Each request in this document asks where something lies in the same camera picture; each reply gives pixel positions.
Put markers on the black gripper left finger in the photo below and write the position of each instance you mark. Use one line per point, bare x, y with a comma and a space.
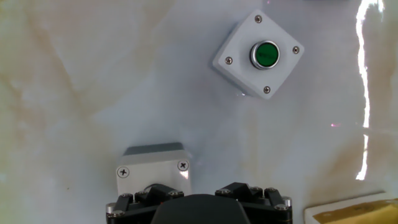
130, 208

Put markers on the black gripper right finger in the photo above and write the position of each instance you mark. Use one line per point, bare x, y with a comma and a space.
270, 205

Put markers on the white box red button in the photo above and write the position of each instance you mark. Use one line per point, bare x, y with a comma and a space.
152, 168

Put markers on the white box green button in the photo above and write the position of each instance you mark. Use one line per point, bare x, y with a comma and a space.
236, 62

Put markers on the gold tissue box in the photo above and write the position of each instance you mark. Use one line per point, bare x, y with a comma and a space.
357, 214

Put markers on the glossy marble pattern sheet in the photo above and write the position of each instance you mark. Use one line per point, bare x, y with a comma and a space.
93, 93

